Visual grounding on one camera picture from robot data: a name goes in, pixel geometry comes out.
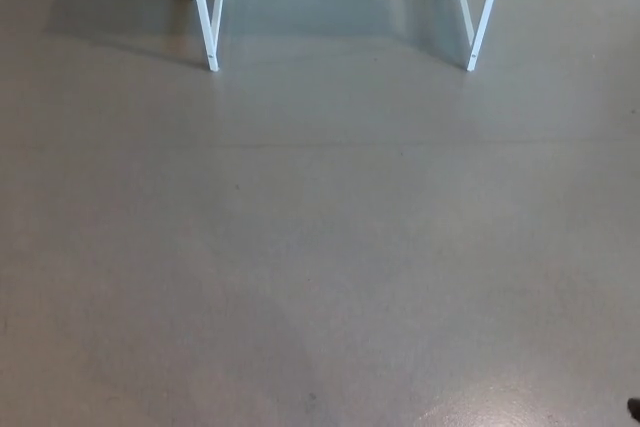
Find white desk with metal frame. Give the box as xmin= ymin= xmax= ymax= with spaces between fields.
xmin=185 ymin=0 xmax=516 ymax=73

